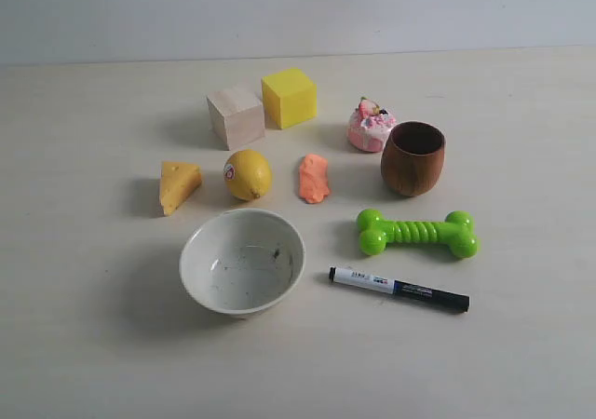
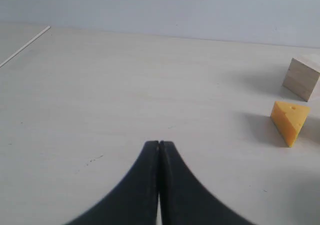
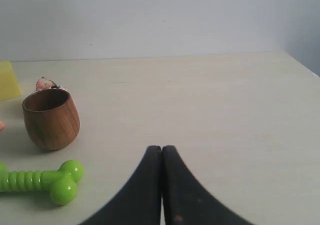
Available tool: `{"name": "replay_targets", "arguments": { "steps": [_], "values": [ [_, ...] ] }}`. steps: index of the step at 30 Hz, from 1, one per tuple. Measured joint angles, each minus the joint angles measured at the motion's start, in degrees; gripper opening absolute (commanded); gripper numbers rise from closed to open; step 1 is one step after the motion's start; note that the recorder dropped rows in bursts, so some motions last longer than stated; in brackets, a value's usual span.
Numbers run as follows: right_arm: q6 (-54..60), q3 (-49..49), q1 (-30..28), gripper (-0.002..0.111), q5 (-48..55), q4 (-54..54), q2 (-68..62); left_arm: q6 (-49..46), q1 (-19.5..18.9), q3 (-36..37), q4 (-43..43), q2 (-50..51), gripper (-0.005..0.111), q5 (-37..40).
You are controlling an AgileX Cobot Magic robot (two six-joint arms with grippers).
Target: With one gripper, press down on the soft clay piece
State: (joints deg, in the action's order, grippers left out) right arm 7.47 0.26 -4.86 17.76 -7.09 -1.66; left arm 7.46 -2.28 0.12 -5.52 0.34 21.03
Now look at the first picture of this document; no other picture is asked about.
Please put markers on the white ceramic bowl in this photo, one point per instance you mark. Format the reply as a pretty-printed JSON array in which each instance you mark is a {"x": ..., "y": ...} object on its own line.
[{"x": 242, "y": 262}]

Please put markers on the brown wooden cup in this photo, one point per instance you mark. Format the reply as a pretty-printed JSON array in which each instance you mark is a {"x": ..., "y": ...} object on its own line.
[{"x": 413, "y": 158}]

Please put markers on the yellow cheese wedge toy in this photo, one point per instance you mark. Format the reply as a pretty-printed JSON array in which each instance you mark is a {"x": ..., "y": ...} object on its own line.
[{"x": 178, "y": 181}]

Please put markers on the yellow foam cube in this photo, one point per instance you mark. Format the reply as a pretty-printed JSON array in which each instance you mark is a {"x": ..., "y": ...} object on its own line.
[{"x": 289, "y": 97}]

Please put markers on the orange squishy toy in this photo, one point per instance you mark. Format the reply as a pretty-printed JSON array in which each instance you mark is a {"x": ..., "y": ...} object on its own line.
[{"x": 314, "y": 184}]

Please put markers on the light wooden cube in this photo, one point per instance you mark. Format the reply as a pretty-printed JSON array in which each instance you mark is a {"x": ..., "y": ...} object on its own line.
[{"x": 236, "y": 116}]

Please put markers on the yellow lemon with sticker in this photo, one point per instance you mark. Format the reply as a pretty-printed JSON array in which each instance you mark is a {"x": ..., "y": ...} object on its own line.
[{"x": 247, "y": 175}]

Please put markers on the pink toy cupcake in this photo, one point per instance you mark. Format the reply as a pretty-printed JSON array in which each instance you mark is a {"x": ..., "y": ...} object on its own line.
[{"x": 369, "y": 126}]

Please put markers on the green bone dog toy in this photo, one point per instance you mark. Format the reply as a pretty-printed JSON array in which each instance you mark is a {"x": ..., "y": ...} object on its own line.
[{"x": 456, "y": 232}]

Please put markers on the black white marker pen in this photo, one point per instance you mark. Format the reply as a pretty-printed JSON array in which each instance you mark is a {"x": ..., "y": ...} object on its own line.
[{"x": 442, "y": 299}]

